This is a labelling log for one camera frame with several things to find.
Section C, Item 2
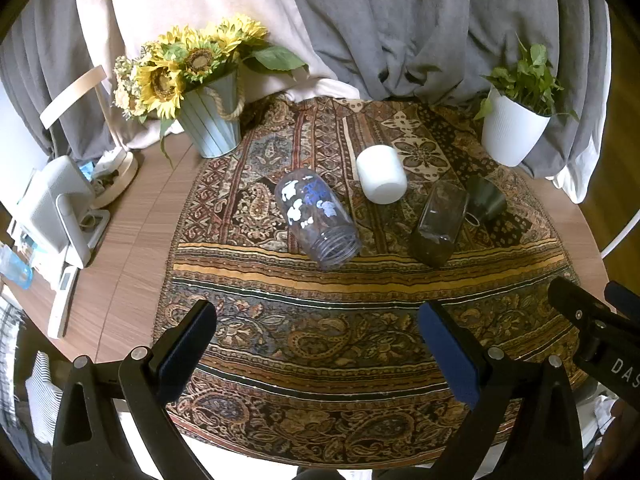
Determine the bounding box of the dark green cup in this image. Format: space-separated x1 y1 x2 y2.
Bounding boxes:
464 176 507 225

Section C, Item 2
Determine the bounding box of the white device on stand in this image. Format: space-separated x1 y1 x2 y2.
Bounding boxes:
17 156 111 269

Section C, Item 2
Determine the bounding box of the clear glass cup flower print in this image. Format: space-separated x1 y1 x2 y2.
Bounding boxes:
274 170 363 267

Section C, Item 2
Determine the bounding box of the grey curtain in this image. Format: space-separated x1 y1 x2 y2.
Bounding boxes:
0 0 608 181

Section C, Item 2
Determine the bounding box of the white ribbed plant pot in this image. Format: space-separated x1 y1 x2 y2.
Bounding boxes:
481 85 551 167

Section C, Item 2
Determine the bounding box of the white remote control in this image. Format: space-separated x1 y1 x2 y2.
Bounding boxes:
47 265 80 339

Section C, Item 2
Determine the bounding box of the round wooden tray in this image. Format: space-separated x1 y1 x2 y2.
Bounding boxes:
90 147 140 209

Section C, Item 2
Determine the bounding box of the patterned paisley table cloth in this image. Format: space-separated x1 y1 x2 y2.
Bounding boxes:
152 95 583 466

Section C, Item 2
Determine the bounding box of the blue plastic item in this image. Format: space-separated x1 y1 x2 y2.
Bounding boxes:
0 247 34 291

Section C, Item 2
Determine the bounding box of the white cup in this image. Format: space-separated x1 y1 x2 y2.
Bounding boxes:
356 145 408 205

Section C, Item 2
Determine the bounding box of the white sheet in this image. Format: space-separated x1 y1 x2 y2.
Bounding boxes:
549 0 614 204

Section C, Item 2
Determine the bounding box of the sunflower bouquet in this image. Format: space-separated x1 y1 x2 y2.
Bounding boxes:
112 17 308 171

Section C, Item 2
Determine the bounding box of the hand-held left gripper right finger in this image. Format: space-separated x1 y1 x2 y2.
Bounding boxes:
417 302 585 480

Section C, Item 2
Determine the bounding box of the smoky clear glass cup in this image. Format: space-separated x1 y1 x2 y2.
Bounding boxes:
411 180 470 267

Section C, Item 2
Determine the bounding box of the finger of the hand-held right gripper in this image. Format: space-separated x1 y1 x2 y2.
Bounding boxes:
548 276 626 333
604 282 640 313

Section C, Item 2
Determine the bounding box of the green potted plant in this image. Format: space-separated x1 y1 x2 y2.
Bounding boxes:
474 35 581 123

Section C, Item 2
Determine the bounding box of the white curved tube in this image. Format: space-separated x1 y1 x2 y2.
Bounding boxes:
600 207 640 257

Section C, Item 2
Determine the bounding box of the striped cloth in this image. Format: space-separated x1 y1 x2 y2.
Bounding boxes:
25 352 64 447

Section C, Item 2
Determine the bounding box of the light wooden chair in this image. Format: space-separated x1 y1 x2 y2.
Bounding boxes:
40 65 122 161

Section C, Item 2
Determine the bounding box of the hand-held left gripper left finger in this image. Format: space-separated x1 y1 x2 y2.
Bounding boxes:
51 300 218 480

